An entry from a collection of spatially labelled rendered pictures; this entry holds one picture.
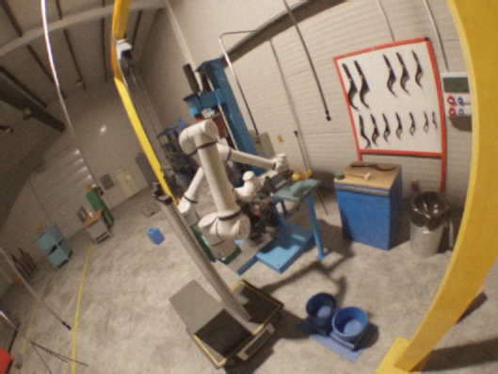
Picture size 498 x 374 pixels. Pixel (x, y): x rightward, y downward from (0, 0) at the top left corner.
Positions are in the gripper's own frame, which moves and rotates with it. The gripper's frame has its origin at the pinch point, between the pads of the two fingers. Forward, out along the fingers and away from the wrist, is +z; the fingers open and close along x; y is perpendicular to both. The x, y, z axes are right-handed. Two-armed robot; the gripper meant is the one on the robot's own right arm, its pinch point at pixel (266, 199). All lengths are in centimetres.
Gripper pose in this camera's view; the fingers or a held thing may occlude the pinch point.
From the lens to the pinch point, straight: 176.6
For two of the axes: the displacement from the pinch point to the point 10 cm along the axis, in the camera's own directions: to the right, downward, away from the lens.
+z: 4.8, 5.7, 6.7
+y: -4.2, 8.1, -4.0
